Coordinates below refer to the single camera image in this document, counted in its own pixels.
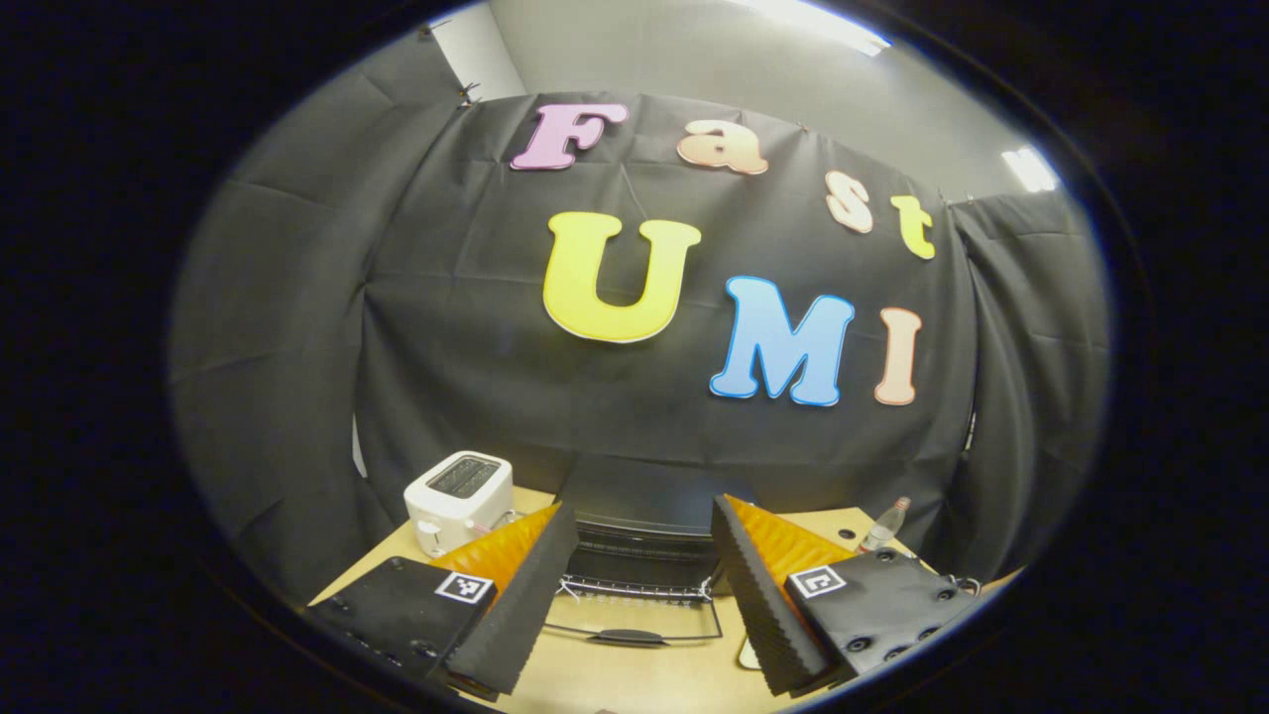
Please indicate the black backdrop cloth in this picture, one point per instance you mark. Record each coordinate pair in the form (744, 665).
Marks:
(476, 327)

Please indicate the white toaster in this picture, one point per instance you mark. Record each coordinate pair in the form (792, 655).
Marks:
(456, 501)

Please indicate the black electric oven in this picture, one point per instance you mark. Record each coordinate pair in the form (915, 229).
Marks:
(644, 496)

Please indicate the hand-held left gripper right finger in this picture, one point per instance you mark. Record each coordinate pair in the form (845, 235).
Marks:
(758, 605)

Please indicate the large ceiling light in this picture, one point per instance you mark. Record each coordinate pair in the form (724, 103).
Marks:
(823, 25)

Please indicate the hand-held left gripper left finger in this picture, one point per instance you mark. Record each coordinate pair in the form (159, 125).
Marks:
(530, 605)

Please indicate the small ceiling light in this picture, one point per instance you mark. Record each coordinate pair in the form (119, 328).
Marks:
(1031, 169)

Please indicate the clear water bottle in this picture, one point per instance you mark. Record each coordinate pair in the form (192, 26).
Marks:
(882, 531)

